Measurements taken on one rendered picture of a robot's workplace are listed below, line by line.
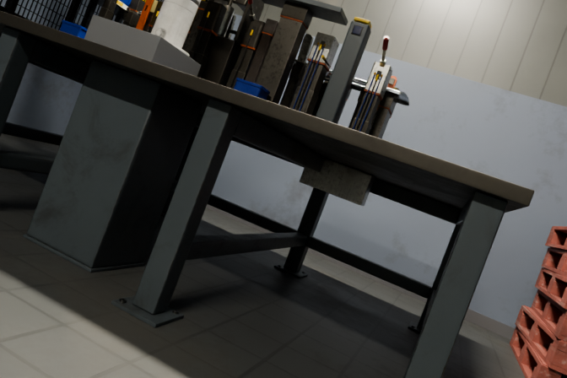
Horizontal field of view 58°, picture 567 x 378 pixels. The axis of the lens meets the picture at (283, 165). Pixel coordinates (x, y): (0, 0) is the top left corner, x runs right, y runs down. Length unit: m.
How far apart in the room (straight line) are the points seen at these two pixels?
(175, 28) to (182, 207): 0.69
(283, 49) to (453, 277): 1.09
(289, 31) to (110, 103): 0.72
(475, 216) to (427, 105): 2.64
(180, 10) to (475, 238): 1.24
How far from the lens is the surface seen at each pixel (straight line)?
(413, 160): 1.30
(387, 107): 2.19
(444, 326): 1.35
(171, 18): 1.91
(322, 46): 2.14
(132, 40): 1.81
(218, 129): 1.49
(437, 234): 3.82
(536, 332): 3.11
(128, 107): 1.78
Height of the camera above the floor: 0.55
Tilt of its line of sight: level
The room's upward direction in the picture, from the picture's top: 21 degrees clockwise
